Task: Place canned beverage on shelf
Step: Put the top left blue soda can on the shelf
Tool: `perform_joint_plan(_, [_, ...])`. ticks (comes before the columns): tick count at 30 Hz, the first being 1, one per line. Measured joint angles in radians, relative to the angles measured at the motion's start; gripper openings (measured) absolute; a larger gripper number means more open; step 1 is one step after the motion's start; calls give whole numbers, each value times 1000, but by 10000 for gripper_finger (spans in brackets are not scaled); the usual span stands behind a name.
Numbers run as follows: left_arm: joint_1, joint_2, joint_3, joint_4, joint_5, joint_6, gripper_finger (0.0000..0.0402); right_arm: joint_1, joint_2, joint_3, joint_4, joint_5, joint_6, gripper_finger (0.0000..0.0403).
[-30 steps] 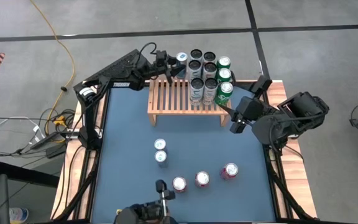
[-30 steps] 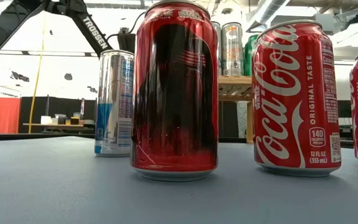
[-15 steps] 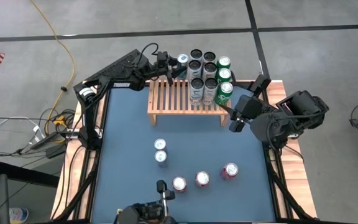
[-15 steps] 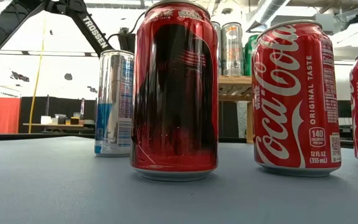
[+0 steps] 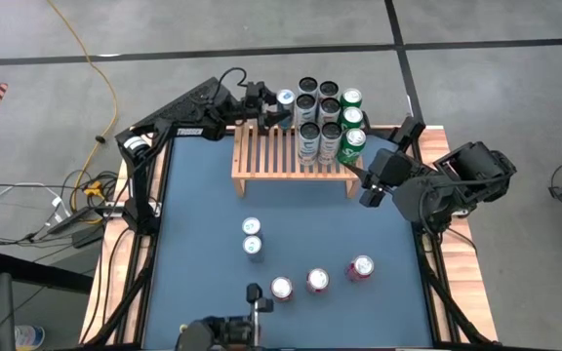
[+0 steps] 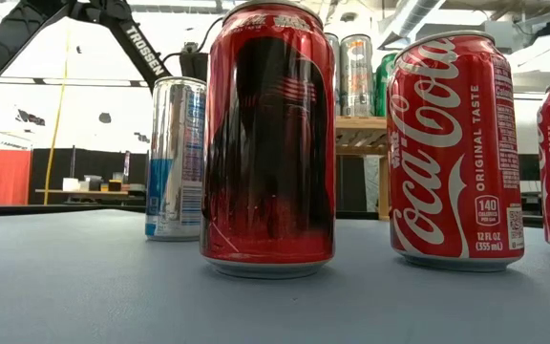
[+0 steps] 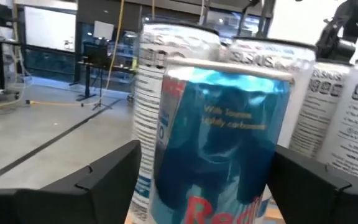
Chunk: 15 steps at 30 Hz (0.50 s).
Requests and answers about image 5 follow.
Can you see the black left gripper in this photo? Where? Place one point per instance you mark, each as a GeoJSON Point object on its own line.
{"type": "Point", "coordinates": [254, 102]}

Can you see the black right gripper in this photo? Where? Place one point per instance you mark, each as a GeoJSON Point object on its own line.
{"type": "Point", "coordinates": [392, 168]}

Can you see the white blue container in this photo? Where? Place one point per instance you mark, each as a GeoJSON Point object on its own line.
{"type": "Point", "coordinates": [29, 336]}

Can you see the black power strip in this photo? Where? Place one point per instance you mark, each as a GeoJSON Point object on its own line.
{"type": "Point", "coordinates": [73, 219]}

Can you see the white Celsius can yellow band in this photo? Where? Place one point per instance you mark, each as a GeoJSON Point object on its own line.
{"type": "Point", "coordinates": [330, 107]}
{"type": "Point", "coordinates": [331, 136]}
{"type": "Point", "coordinates": [329, 89]}

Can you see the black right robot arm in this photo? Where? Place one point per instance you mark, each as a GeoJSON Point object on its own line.
{"type": "Point", "coordinates": [476, 170]}

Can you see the green Sprite can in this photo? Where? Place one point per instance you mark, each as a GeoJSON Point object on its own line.
{"type": "Point", "coordinates": [351, 97]}
{"type": "Point", "coordinates": [351, 117]}
{"type": "Point", "coordinates": [353, 146]}

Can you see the black power adapter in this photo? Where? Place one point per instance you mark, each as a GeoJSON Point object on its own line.
{"type": "Point", "coordinates": [86, 237]}

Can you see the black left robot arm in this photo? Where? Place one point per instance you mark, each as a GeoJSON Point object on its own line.
{"type": "Point", "coordinates": [137, 195]}

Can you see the yellow plug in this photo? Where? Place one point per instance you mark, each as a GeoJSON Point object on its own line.
{"type": "Point", "coordinates": [92, 191]}

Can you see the blue-grey table mat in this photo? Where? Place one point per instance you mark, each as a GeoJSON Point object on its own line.
{"type": "Point", "coordinates": [203, 219]}

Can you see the white Celsius can blue band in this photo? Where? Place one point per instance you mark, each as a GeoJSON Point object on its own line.
{"type": "Point", "coordinates": [306, 105]}
{"type": "Point", "coordinates": [309, 136]}
{"type": "Point", "coordinates": [308, 85]}

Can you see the red cola can dark figure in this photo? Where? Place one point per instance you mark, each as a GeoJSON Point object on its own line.
{"type": "Point", "coordinates": [281, 287]}

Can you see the wooden slatted shelf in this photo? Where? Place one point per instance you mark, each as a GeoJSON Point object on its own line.
{"type": "Point", "coordinates": [271, 174]}

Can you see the small silver blue can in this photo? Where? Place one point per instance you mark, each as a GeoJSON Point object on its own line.
{"type": "Point", "coordinates": [252, 245]}
{"type": "Point", "coordinates": [286, 97]}
{"type": "Point", "coordinates": [251, 226]}

